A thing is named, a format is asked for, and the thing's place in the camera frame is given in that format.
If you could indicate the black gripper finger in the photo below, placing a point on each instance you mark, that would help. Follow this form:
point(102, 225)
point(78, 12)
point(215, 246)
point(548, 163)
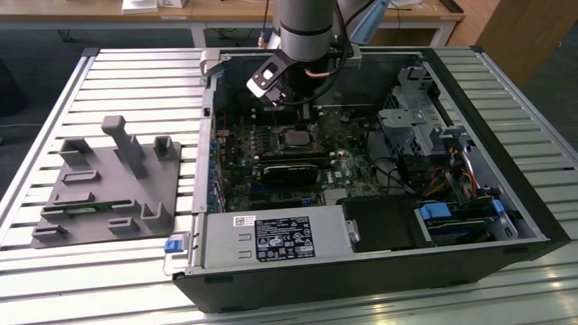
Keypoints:
point(307, 111)

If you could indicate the silver square CPU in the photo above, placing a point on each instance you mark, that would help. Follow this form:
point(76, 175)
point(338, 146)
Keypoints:
point(298, 137)

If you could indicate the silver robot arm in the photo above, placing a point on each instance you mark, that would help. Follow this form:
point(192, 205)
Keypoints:
point(302, 27)

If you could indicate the black RAM stick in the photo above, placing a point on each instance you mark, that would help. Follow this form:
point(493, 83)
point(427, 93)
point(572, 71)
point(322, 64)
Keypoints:
point(294, 156)

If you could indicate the green motherboard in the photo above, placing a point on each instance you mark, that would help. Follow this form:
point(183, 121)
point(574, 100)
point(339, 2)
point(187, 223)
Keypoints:
point(353, 159)

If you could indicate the black graphics card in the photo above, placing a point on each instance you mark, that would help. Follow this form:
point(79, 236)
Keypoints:
point(289, 174)

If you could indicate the grey metal drive cage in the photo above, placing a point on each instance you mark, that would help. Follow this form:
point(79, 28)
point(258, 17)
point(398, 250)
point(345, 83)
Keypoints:
point(402, 125)

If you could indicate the silver chipset heat sink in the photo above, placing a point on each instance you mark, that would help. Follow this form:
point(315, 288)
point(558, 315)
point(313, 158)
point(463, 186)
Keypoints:
point(338, 194)

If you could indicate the pale blue teach pendant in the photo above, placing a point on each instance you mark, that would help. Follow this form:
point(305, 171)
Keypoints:
point(373, 20)

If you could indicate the black plastic shroud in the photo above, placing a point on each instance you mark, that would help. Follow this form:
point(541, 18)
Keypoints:
point(383, 223)

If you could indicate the grey power supply unit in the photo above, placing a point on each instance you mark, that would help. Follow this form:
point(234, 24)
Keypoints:
point(226, 237)

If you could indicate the white box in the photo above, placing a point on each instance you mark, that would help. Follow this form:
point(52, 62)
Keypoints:
point(140, 6)

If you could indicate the blue case latch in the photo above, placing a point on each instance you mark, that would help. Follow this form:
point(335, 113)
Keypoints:
point(175, 245)

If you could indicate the blue drive clip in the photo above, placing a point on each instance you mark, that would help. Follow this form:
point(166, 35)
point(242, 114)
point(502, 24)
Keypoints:
point(497, 206)

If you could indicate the grey parts rack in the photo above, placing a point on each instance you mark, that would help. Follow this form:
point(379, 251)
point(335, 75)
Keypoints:
point(112, 203)

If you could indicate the black open PC case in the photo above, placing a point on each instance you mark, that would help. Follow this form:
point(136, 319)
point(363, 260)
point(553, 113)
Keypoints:
point(315, 287)

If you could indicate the green RAM stick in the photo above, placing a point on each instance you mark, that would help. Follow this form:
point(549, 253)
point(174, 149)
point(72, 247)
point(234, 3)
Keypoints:
point(106, 206)

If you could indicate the wooden cabinet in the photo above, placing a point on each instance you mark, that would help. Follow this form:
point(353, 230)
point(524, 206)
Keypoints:
point(533, 34)

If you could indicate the wooden desk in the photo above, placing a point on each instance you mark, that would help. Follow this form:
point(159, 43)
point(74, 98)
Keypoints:
point(67, 15)

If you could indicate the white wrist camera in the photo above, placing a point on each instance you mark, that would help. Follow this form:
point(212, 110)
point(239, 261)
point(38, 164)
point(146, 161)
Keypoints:
point(266, 76)

